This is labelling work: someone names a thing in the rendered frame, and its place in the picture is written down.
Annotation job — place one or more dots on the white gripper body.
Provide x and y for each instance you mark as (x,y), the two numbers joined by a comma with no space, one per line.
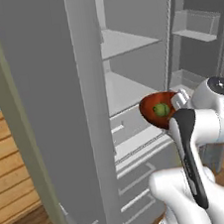
(179,101)

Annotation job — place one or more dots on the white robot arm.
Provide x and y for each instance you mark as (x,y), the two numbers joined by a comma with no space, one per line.
(214,117)

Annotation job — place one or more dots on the green lime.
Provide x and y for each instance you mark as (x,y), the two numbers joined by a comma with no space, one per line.
(161,109)

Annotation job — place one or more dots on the red-brown bowl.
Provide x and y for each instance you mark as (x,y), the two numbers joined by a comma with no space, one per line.
(149,110)

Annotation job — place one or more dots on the grey fridge crisper drawer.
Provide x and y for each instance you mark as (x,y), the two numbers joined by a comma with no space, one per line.
(130,123)

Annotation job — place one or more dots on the grey fridge door with bins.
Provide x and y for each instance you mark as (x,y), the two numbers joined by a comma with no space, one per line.
(206,55)

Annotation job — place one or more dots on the grey fridge shelf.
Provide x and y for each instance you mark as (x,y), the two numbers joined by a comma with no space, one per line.
(121,42)
(123,92)

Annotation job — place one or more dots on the grey fridge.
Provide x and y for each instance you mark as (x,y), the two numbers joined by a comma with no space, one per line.
(127,8)

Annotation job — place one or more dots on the grey door bin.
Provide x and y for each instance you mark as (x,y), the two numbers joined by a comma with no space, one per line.
(186,79)
(197,26)

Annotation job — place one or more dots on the grey freezer drawer front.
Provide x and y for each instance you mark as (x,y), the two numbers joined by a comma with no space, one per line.
(138,197)

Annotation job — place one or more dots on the beige cabinet side panel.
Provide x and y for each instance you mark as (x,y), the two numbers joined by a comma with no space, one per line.
(23,129)

